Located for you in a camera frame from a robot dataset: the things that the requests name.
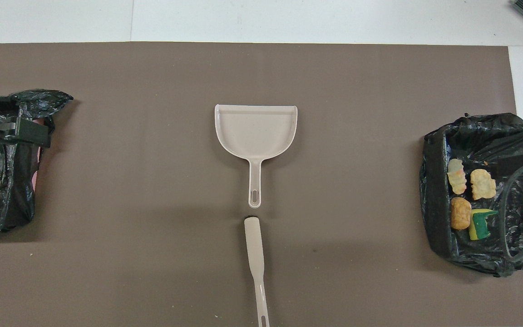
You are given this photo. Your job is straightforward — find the brown cork-like roll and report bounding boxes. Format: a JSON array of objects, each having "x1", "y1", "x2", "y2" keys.
[{"x1": 450, "y1": 197, "x2": 472, "y2": 230}]

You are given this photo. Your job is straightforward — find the yellow green sponge piece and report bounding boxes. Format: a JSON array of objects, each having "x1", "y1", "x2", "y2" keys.
[{"x1": 469, "y1": 208, "x2": 499, "y2": 241}]

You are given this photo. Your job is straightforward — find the brown table mat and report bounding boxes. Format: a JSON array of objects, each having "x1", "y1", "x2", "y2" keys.
[{"x1": 0, "y1": 42, "x2": 523, "y2": 327}]

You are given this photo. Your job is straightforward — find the orange striped bread piece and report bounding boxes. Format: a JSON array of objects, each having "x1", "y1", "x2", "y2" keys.
[{"x1": 448, "y1": 159, "x2": 467, "y2": 195}]

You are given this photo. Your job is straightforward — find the black bag lined pink bin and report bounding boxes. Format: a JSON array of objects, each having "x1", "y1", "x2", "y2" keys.
[{"x1": 0, "y1": 89, "x2": 74, "y2": 235}]

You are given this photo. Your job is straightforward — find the beige plastic dustpan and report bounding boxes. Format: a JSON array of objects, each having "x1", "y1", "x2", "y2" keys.
[{"x1": 214, "y1": 104, "x2": 298, "y2": 209}]

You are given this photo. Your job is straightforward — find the beige handled black bristle brush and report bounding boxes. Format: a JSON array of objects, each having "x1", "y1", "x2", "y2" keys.
[{"x1": 244, "y1": 217, "x2": 271, "y2": 327}]

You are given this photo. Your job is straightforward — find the pale beige foam chunk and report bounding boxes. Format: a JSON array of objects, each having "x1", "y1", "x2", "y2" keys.
[{"x1": 470, "y1": 169, "x2": 497, "y2": 200}]

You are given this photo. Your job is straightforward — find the black bag lined blue bin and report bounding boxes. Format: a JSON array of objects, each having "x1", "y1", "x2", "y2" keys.
[{"x1": 419, "y1": 113, "x2": 523, "y2": 277}]

